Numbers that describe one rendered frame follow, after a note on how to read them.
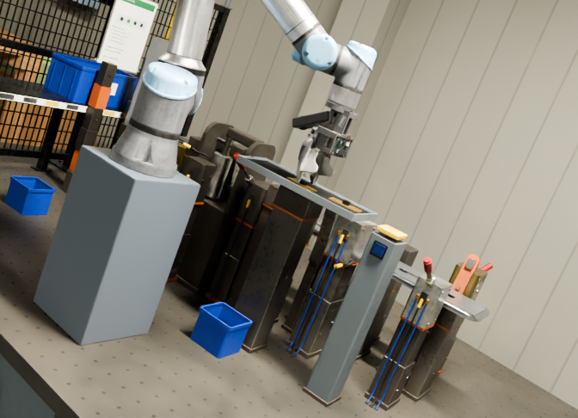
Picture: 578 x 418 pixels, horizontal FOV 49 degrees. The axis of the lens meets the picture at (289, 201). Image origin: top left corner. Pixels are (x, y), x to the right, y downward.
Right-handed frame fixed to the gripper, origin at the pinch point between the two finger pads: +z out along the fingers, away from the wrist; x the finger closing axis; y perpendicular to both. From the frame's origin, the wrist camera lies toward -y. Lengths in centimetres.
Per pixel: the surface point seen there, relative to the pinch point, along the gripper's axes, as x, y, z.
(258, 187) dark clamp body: 6.8, -20.1, 10.4
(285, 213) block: -2.2, 0.4, 10.1
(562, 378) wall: 210, 30, 70
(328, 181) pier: 181, -130, 34
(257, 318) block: -1.4, 3.9, 38.6
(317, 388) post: 3, 26, 45
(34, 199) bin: -26, -77, 42
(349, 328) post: 3.2, 27.4, 27.4
